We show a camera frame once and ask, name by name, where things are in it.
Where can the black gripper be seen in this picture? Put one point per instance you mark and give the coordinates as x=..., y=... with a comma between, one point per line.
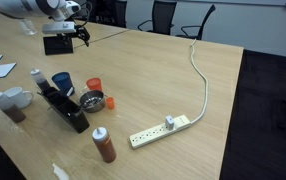
x=72, y=35

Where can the black cutlery rack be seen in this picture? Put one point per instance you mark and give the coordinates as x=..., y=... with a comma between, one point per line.
x=73, y=116

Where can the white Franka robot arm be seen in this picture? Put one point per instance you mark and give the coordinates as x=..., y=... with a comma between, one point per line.
x=16, y=5

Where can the black box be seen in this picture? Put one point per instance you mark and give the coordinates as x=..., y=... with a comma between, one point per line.
x=58, y=48

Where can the orange plastic cup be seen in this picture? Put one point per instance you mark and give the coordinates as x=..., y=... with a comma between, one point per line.
x=94, y=84

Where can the blue plastic cup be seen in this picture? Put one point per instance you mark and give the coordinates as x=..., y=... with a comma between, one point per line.
x=63, y=83

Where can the clear drinking glass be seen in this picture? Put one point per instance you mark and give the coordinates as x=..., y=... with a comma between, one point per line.
x=28, y=26

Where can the silver foil packets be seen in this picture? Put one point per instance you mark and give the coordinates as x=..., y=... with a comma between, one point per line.
x=91, y=101

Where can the round metal bowl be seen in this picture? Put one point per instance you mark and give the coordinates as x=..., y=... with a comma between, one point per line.
x=94, y=107

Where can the small orange cup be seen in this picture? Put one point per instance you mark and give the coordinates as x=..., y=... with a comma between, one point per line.
x=110, y=103

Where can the black mesh office chair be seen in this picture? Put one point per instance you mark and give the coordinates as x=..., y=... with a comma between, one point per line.
x=199, y=23
x=163, y=16

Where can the white ceramic mug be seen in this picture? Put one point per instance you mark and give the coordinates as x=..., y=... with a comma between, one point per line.
x=16, y=96

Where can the brown spice bottle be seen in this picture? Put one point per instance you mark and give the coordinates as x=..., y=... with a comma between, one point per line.
x=104, y=146

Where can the white power strip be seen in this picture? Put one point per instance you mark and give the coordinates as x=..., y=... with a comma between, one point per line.
x=156, y=133

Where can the white plug adapter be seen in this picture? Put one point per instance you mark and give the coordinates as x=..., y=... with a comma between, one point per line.
x=169, y=123

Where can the white plastic piece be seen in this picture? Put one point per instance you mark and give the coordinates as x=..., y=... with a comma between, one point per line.
x=59, y=171

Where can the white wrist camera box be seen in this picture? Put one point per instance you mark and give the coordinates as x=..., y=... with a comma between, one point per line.
x=58, y=27

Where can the white wall whiteboard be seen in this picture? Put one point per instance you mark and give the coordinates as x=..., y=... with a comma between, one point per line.
x=233, y=1

